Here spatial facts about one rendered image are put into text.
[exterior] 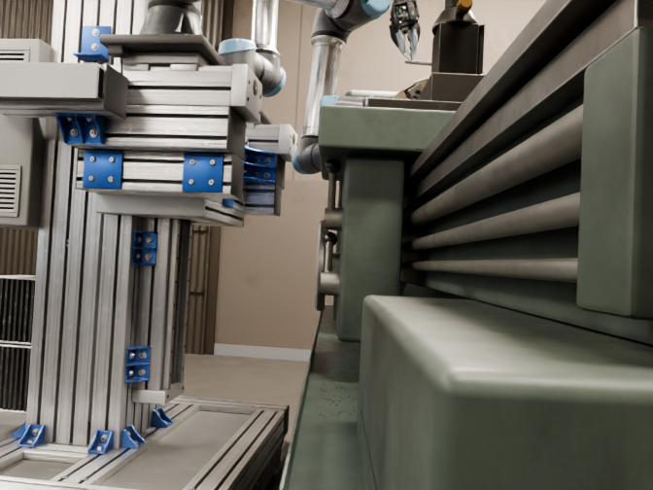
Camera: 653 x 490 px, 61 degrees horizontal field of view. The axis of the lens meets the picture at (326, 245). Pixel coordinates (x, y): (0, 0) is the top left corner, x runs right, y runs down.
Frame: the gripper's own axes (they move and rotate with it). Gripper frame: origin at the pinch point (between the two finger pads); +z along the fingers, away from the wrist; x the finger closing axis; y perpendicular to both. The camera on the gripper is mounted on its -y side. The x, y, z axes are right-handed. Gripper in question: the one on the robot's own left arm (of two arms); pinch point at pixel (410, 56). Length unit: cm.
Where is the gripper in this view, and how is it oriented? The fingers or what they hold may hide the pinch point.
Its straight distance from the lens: 177.0
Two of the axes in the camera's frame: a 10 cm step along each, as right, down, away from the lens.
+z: 2.0, 9.8, -0.3
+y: -0.1, -0.3, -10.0
